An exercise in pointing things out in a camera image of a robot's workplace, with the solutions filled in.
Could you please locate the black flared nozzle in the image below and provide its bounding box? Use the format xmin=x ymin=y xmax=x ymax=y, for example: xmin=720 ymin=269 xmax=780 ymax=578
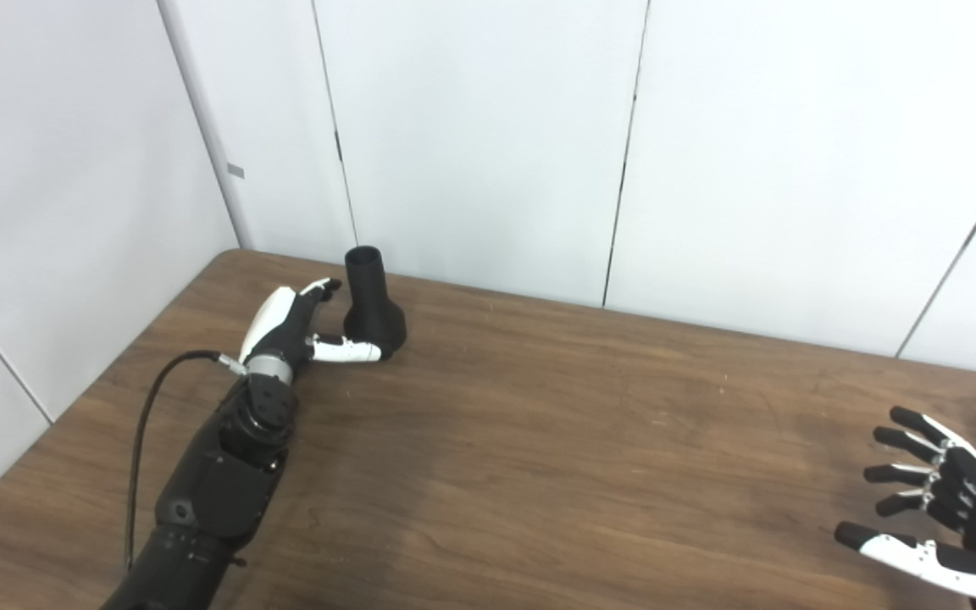
xmin=343 ymin=246 xmax=408 ymax=361

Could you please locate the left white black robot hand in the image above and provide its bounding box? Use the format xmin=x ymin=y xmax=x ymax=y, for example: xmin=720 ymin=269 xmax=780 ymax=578
xmin=238 ymin=278 xmax=387 ymax=367

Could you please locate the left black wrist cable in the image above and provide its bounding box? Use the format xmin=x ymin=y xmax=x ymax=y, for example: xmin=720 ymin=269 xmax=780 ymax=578
xmin=124 ymin=350 xmax=247 ymax=573

